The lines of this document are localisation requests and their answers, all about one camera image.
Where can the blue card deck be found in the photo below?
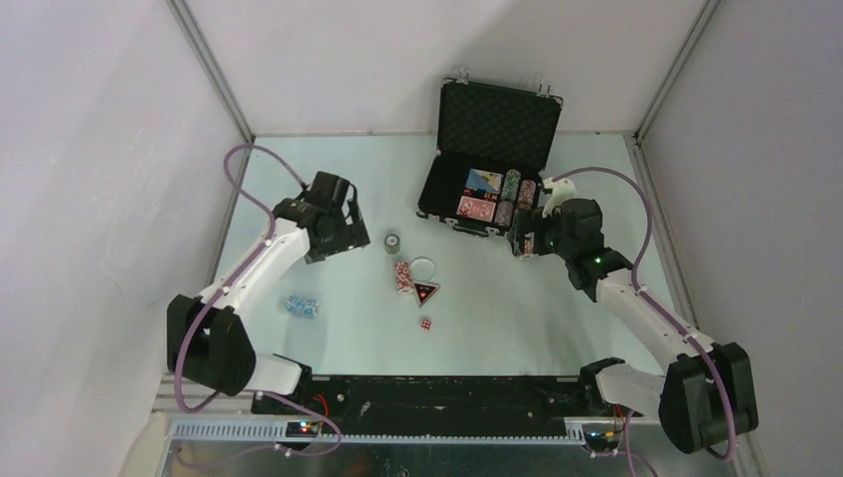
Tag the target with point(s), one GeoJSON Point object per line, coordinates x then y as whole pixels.
{"type": "Point", "coordinates": [482, 181]}

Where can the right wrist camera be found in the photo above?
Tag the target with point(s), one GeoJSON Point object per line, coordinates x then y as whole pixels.
{"type": "Point", "coordinates": [560, 191]}

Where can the black red triangular chip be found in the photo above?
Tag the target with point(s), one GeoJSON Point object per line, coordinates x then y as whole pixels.
{"type": "Point", "coordinates": [424, 291]}

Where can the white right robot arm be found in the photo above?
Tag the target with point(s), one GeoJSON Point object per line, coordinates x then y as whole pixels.
{"type": "Point", "coordinates": [705, 393]}

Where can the blue white chip stack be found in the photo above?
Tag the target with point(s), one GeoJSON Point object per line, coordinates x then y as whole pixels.
{"type": "Point", "coordinates": [301, 307]}

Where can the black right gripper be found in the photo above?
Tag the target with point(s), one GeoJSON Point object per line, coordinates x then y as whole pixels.
{"type": "Point", "coordinates": [531, 221]}

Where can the red white chip roll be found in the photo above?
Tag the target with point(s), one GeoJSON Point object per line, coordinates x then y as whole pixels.
{"type": "Point", "coordinates": [403, 277]}

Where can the pink white chip stack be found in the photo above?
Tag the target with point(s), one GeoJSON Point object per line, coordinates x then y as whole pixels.
{"type": "Point", "coordinates": [526, 193]}

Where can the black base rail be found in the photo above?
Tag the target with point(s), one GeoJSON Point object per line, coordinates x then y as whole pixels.
{"type": "Point", "coordinates": [418, 406]}

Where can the dark green chip stack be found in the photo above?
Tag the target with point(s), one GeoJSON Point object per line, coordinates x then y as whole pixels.
{"type": "Point", "coordinates": [392, 244]}

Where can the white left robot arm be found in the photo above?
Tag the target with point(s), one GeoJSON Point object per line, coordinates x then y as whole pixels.
{"type": "Point", "coordinates": [210, 334]}

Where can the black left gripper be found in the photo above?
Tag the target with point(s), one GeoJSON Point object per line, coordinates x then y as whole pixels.
{"type": "Point", "coordinates": [352, 235]}

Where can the black aluminium poker case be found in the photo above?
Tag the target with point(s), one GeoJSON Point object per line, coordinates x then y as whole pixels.
{"type": "Point", "coordinates": [489, 127]}

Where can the red card deck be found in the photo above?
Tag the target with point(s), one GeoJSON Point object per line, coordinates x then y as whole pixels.
{"type": "Point", "coordinates": [477, 209]}

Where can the clear round dealer button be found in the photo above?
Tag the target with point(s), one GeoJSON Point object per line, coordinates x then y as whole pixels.
{"type": "Point", "coordinates": [422, 268]}

